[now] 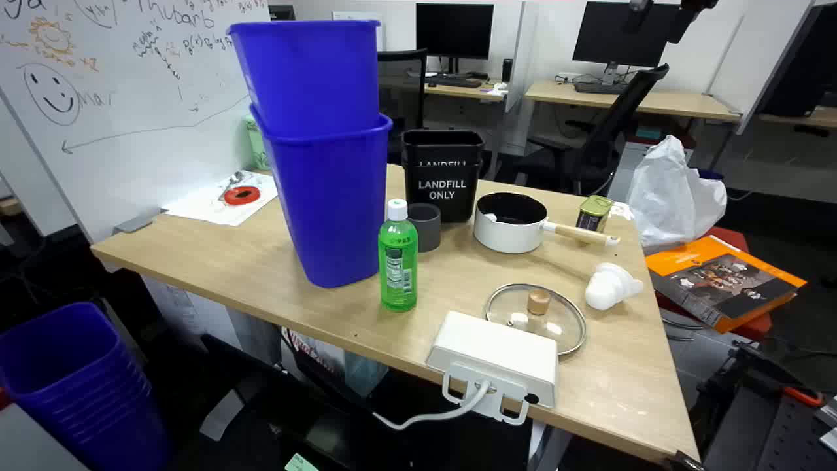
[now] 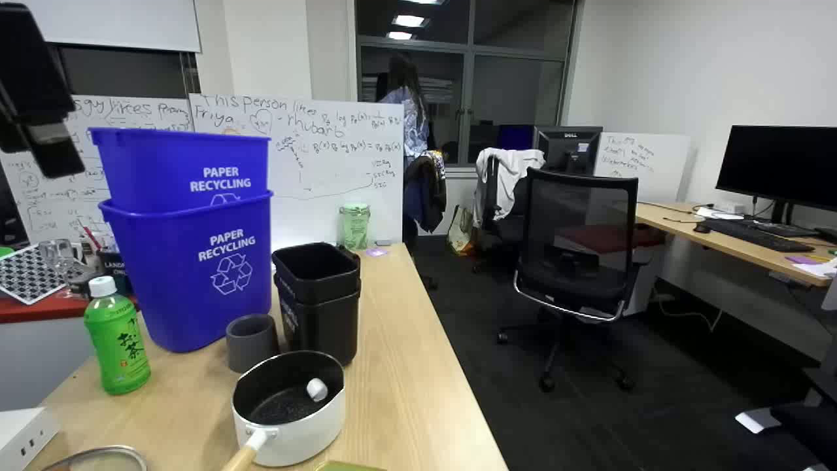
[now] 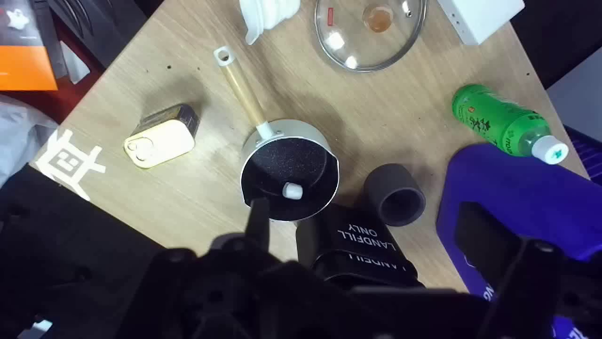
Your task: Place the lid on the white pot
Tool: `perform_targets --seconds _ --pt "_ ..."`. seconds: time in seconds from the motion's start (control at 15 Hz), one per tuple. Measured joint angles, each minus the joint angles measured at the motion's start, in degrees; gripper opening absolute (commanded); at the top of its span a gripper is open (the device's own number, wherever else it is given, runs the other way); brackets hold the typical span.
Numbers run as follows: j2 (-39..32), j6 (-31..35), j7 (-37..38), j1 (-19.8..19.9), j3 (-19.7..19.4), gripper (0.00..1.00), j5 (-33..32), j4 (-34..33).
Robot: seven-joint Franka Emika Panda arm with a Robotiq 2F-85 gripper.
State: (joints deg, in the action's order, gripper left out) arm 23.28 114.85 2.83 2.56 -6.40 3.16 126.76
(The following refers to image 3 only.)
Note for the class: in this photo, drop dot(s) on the blue plastic waste bin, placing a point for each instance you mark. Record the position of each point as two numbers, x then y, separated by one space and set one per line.
527 200

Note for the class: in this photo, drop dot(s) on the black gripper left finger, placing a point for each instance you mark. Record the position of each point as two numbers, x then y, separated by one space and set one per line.
258 217

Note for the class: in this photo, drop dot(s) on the green tea bottle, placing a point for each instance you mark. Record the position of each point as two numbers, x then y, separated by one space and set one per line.
501 123

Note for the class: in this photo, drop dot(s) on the round glass pot lid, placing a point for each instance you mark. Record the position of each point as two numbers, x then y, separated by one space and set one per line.
369 31

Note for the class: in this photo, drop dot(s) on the flat tin can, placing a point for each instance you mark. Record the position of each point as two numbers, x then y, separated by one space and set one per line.
160 138

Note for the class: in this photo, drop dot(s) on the white square table marker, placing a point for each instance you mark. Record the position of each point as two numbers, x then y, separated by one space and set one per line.
68 163

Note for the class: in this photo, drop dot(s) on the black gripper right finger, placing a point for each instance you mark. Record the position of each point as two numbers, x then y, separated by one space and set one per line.
529 283

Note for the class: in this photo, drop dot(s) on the black landfill waste bin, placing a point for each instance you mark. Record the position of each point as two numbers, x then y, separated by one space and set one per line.
358 247

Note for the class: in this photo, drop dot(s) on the small white block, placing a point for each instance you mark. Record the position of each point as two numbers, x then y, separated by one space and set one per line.
292 191

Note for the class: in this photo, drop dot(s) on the dark grey cylinder cup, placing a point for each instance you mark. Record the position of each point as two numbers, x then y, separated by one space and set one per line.
395 195

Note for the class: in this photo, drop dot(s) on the white plastic bag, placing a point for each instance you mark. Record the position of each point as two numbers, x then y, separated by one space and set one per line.
19 134

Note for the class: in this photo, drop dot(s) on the orange book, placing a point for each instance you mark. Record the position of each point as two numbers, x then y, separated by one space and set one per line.
21 63

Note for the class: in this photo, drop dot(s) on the white flat electrical box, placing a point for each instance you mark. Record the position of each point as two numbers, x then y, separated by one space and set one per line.
480 16

